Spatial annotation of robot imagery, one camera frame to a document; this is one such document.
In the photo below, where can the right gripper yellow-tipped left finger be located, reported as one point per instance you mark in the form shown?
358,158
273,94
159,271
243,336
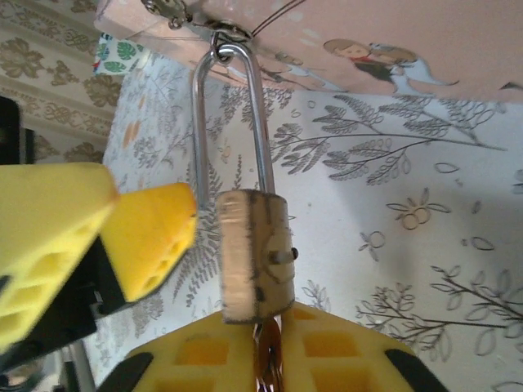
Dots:
196,359

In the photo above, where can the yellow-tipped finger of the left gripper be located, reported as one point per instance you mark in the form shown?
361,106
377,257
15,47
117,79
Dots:
45,228
155,241

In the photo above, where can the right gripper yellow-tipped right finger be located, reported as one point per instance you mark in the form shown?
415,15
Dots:
339,355

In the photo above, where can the copper-coloured key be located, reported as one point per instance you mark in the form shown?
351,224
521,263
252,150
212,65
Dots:
269,351

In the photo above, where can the brass padlock long shackle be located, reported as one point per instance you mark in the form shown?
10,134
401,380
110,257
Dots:
253,253

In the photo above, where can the green leaf print item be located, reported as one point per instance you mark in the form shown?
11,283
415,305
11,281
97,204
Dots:
118,55

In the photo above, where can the pink tin box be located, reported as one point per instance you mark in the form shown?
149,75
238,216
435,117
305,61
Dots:
367,28

